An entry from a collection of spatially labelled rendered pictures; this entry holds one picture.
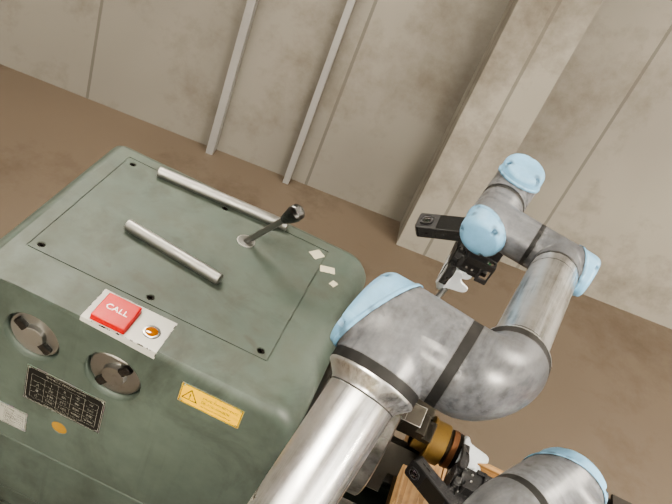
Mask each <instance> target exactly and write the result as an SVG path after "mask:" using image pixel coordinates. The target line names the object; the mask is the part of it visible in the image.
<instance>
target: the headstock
mask: <svg viewBox="0 0 672 504"><path fill-rule="evenodd" d="M160 167H164V168H166V169H168V170H171V171H173V172H175V173H178V174H180V175H182V176H185V177H187V178H190V179H192V180H194V181H197V182H199V183H201V184H204V183H202V182H200V181H198V180H196V179H194V178H192V177H189V176H187V175H185V174H183V173H181V172H179V171H177V170H175V169H173V168H171V167H168V166H166V165H164V164H162V163H160V162H158V161H156V160H154V159H152V158H150V157H147V156H145V155H143V154H141V153H139V152H137V151H135V150H133V149H131V148H129V147H126V146H117V147H114V148H113V149H112V150H110V151H109V152H108V153H107V154H105V155H104V156H103V157H102V158H101V159H99V160H98V161H97V162H96V163H94V164H93V165H92V166H91V167H89V168H88V169H87V170H86V171H84V172H83V173H82V174H81V175H79V176H78V177H77V178H76V179H74V180H73V181H72V182H71V183H69V184H68V185H67V186H66V187H65V188H63V189H62V190H61V191H60V192H58V193H57V194H56V195H55V196H53V197H52V198H51V199H50V200H48V201H47V202H46V203H45V204H43V205H42V206H41V207H40V208H38V209H37V210H36V211H35V212H34V213H32V214H31V215H30V216H29V217H27V218H26V219H25V220H24V221H22V222H21V223H20V224H19V225H17V226H16V227H15V228H14V229H12V230H11V231H10V232H9V233H7V234H6V235H5V236H4V237H3V238H1V239H0V432H1V433H3V434H5V435H7V436H9V437H11V438H13V439H15V440H17V441H19V442H21V443H23V444H25V445H27V446H29V447H31V448H33V449H35V450H37V451H39V452H41V453H43V454H45V455H47V456H49V457H51V458H53V459H55V460H57V461H59V462H61V463H63V464H65V465H67V466H69V467H71V468H73V469H75V470H77V471H79V472H81V473H83V474H85V475H87V476H89V477H91V478H93V479H95V480H97V481H99V482H101V483H103V484H106V485H108V486H110V487H112V488H114V489H116V490H118V491H120V492H122V493H124V494H126V495H128V496H130V497H132V498H134V499H136V500H138V501H140V502H142V503H144V504H247V503H248V502H249V501H250V499H251V497H252V496H253V495H254V493H255V491H256V490H257V489H258V487H259V485H260V484H261V483H262V481H263V480H264V478H265V477H266V475H267V474H268V472H269V471H270V469H271V468H272V466H273V465H274V463H275V462H276V460H277V459H278V457H279V456H280V454H281V453H282V451H283V450H284V448H285V447H286V445H287V444H288V442H289V441H290V439H291V438H292V436H293V435H294V433H295V432H296V430H297V429H298V427H299V426H300V424H301V423H302V421H303V419H304V417H305V415H306V413H307V411H308V409H309V406H310V404H311V402H312V400H313V398H314V395H315V393H316V391H317V389H318V387H319V384H320V382H321V380H322V378H323V376H324V373H325V371H326V369H327V367H328V365H329V362H330V356H331V355H332V353H333V352H334V350H335V349H336V346H334V345H333V342H332V341H331V340H330V335H331V332H332V330H333V328H334V326H335V325H336V323H337V322H338V320H339V319H340V318H341V317H342V314H343V313H344V312H345V310H346V309H347V308H348V307H349V305H350V304H351V303H352V302H353V301H354V299H355V298H356V297H357V296H358V295H359V294H360V293H361V292H362V290H363V288H364V285H365V280H366V275H365V270H364V268H363V266H362V264H361V262H360V261H359V260H358V259H357V258H356V257H355V256H354V255H352V254H351V253H349V252H347V251H345V250H343V249H341V248H339V247H336V246H334V245H332V244H330V243H328V242H326V241H324V240H322V239H320V238H318V237H315V236H313V235H311V234H309V233H307V232H305V231H303V230H301V229H299V228H297V227H294V226H292V225H290V224H288V227H287V229H286V231H284V230H281V229H279V228H275V229H273V230H272V231H270V232H268V233H266V234H265V235H263V236H261V237H259V238H257V239H256V240H255V245H254V246H253V247H251V248H246V247H243V246H241V245H239V244H238V242H237V237H238V236H240V235H248V236H250V235H252V234H254V233H255V232H257V231H259V230H261V229H262V228H264V227H266V226H267V225H269V224H267V223H265V222H263V221H260V220H258V219H256V218H253V217H251V216H248V215H246V214H244V213H241V212H239V211H237V210H234V209H232V208H230V207H227V206H225V205H223V204H220V203H218V202H216V201H213V200H211V199H209V198H206V197H204V196H201V195H199V194H197V193H194V192H192V191H190V190H187V189H185V188H183V187H180V186H178V185H176V184H173V183H171V182H169V181H166V180H164V179H162V178H159V177H157V172H158V170H159V168H160ZM204 185H206V184H204ZM206 186H208V185H206ZM208 187H210V186H208ZM130 219H131V220H133V221H135V222H136V223H138V224H140V225H141V226H143V227H145V228H146V229H148V230H150V231H152V232H153V233H155V234H157V235H158V236H160V237H162V238H163V239H165V240H167V241H168V242H170V243H172V244H173V245H175V246H177V247H178V248H180V249H182V250H183V251H185V252H187V253H188V254H190V255H192V256H193V257H195V258H197V259H198V260H200V261H202V262H203V263H205V264H207V265H209V266H210V267H212V268H214V269H215V270H217V271H219V272H220V273H222V274H223V278H222V280H221V281H220V283H219V284H217V285H216V284H214V283H213V282H211V281H209V280H208V279H206V278H204V277H203V276H201V275H199V274H198V273H196V272H194V271H193V270H191V269H189V268H188V267H186V266H184V265H183V264H181V263H179V262H178V261H176V260H174V259H173V258H171V257H169V256H168V255H166V254H164V253H163V252H161V251H159V250H158V249H156V248H154V247H153V246H151V245H149V244H148V243H146V242H144V241H143V240H141V239H139V238H138V237H136V236H134V235H133V234H131V233H129V232H128V231H126V230H125V229H124V226H125V224H126V222H127V221H128V220H130ZM314 250H320V251H321V252H322V254H323V255H324V256H325V257H322V258H318V259H314V258H313V256H312V255H311V254H310V253H309V252H310V251H314ZM320 265H323V266H327V267H331V268H335V274H330V273H326V272H322V271H320ZM333 280H334V281H335V282H336V283H337V284H338V285H336V286H335V287H332V286H331V285H330V284H329V283H330V282H332V281H333ZM105 289H107V290H109V291H111V292H113V293H115V294H117V295H119V296H121V297H123V298H125V299H128V300H130V301H132V302H134V303H136V304H138V305H140V306H142V307H144V308H146V309H148V310H150V311H152V312H154V313H156V314H158V315H161V316H163V317H165V318H167V319H169V320H171V321H173V322H175V323H177V324H178V325H177V326H176V327H175V329H174V330H173V331H172V333H171V334H170V335H169V337H168V338H167V339H166V341H165V342H164V343H163V345H162V346H161V347H160V349H159V350H158V351H157V354H156V356H155V358H154V359H152V358H150V357H148V356H146V355H145V354H143V353H141V352H139V351H137V350H135V349H133V348H131V347H130V346H128V345H126V344H124V343H122V342H120V341H118V340H117V339H115V338H113V337H111V336H109V335H107V334H105V333H103V332H102V331H100V330H98V329H96V328H94V327H92V326H90V325H88V324H87V323H85V322H83V321H81V320H80V316H81V315H82V313H83V312H84V311H85V310H86V309H87V308H88V307H89V306H90V305H91V304H92V303H93V302H94V301H95V300H96V298H97V297H98V296H99V295H100V294H101V293H102V292H103V291H104V290H105ZM105 353H108V354H111V355H114V356H116V357H118V358H120V359H122V360H123V361H125V362H126V363H127V364H128V365H127V364H125V363H123V362H121V361H119V360H117V359H115V358H113V357H111V356H109V355H107V354H105Z"/></svg>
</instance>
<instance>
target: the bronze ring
mask: <svg viewBox="0 0 672 504"><path fill-rule="evenodd" d="M432 422H434V423H437V424H438V425H437V428H436V430H435V433H434V435H433V438H432V440H431V443H429V444H424V443H422V442H420V441H418V440H416V439H414V438H412V437H410V436H409V438H408V441H407V446H408V447H410V448H412V449H414V450H416V451H418V452H419V456H423V457H424V458H425V460H426V461H427V462H428V463H429V464H431V465H433V466H435V465H437V464H439V466H440V467H442V468H446V469H448V470H449V469H451V468H452V467H453V465H454V464H455V462H456V460H457V458H458V456H459V454H460V452H461V449H462V447H463V443H464V434H462V433H460V432H459V431H457V430H452V429H453V428H452V426H451V425H449V424H447V423H445V422H443V421H441V420H440V419H439V417H438V416H435V417H434V420H433V421H432Z"/></svg>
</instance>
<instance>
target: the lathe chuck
mask: <svg viewBox="0 0 672 504"><path fill-rule="evenodd" d="M400 420H401V416H399V415H395V416H394V417H392V418H391V420H390V421H389V423H388V425H387V426H386V428H385V429H384V431H383V433H382V434H381V436H380V437H379V439H378V441H377V442H376V444H375V445H374V447H373V448H372V450H371V452H370V453H369V455H368V456H367V458H366V460H365V461H364V463H363V464H362V466H361V468H360V469H359V471H358V472H357V474H356V476H355V477H354V479H353V480H352V482H351V483H350V485H349V487H348V488H347V490H346V492H348V493H350V494H352V495H354V496H355V495H358V494H359V493H360V492H361V491H362V490H363V489H364V487H365V486H366V485H367V483H368V482H369V480H370V478H371V477H372V475H373V473H374V472H375V470H376V468H377V466H378V465H379V463H380V461H381V459H382V457H383V455H384V453H385V451H386V449H387V447H388V445H389V443H390V441H391V439H392V437H393V435H394V433H395V431H396V428H397V426H398V424H399V422H400Z"/></svg>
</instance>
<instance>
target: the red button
mask: <svg viewBox="0 0 672 504"><path fill-rule="evenodd" d="M141 311H142V308H141V307H139V306H137V305H135V304H133V303H131V302H129V301H127V300H125V299H123V298H121V297H118V296H116V295H114V294H112V293H109V294H108V295H107V296H106V297H105V299H104V300H103V301H102V302H101V303H100V304H99V305H98V306H97V307H96V308H95V309H94V311H93V312H92V313H91V316H90V319H92V320H94V321H96V322H98V323H100V324H102V325H104V326H106V327H108V328H110V329H112V330H114V331H117V332H119V333H121V334H123V335H124V334H125V332H126V331H127V330H128V329H129V328H130V326H131V325H132V324H133V323H134V322H135V320H136V319H137V318H138V317H139V316H140V314H141Z"/></svg>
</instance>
